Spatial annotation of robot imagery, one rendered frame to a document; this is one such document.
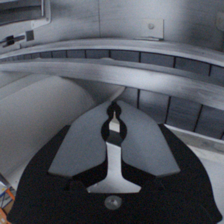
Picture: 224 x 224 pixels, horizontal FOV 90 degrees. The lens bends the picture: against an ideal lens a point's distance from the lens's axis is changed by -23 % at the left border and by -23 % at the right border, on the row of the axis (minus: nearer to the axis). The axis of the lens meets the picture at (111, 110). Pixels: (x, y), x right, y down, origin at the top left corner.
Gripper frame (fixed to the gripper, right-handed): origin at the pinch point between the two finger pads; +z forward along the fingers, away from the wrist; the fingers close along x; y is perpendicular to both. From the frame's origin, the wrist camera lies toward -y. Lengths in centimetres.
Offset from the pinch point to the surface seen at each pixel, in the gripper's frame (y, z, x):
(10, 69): -3.3, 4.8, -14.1
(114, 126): 4.3, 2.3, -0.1
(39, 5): -14.7, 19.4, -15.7
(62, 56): -2.9, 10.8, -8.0
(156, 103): 2.0, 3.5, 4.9
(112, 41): -4.9, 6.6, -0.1
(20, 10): -14.0, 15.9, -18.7
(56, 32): -7.2, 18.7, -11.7
